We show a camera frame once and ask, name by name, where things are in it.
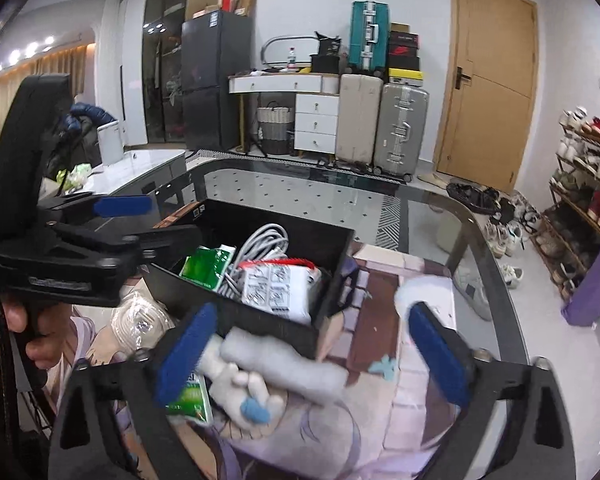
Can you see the teal suitcase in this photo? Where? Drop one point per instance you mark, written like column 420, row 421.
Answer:
column 369, row 37

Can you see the black refrigerator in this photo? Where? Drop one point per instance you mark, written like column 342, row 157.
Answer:
column 215, row 46

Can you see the beige suitcase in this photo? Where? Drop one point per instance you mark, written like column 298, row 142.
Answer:
column 359, row 101

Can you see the stacked shoe boxes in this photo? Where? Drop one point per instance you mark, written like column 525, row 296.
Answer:
column 403, row 56

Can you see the wooden shoe rack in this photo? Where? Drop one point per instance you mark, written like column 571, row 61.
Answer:
column 569, row 236

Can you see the black bag on desk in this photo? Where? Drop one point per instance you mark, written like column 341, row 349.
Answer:
column 327, row 58

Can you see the red white pouch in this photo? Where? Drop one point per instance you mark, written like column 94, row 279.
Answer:
column 283, row 287

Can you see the plastic water bottle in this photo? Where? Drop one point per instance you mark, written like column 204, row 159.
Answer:
column 291, row 60

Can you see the anime print table mat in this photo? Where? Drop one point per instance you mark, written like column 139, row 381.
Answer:
column 109, row 425

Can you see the white drawer desk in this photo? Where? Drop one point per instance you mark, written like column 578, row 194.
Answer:
column 313, row 96

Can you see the black storage box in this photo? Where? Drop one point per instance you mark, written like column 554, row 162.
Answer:
column 256, row 234

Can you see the coiled white tube bag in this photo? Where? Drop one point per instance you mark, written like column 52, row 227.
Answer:
column 139, row 322

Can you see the purple bag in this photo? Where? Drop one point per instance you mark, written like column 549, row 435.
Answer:
column 583, row 309

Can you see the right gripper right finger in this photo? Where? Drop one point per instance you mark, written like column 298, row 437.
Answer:
column 445, row 352

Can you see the green medicine packet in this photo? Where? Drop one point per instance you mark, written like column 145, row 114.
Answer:
column 193, row 404
column 207, row 266

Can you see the silver suitcase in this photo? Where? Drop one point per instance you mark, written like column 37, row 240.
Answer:
column 400, row 130

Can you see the white plush toy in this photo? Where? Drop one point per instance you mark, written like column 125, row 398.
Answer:
column 243, row 396

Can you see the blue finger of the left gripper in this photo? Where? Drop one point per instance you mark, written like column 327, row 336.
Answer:
column 122, row 206
column 168, row 245

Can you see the grey side cabinet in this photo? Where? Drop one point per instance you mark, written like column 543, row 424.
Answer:
column 138, row 172

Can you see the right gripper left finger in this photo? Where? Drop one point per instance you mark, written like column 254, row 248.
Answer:
column 179, row 350

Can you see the wooden door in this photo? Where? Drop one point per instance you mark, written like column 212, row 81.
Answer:
column 489, row 92

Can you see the woven laundry basket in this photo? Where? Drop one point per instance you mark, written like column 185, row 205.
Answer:
column 275, row 124

